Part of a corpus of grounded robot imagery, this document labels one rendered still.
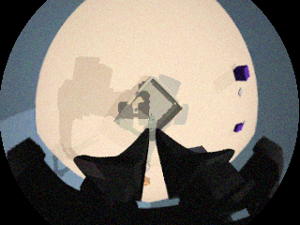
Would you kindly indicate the beige rectangular tray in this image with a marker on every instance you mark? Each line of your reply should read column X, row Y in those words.
column 151, row 99

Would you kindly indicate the purple cube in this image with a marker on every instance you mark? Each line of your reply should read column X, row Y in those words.
column 241, row 73

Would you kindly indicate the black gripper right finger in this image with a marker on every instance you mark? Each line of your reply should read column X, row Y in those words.
column 180, row 165

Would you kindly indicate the purple rectangular block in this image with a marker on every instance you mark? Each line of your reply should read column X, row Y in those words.
column 238, row 127

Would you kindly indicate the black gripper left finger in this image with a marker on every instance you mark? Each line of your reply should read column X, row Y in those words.
column 127, row 168

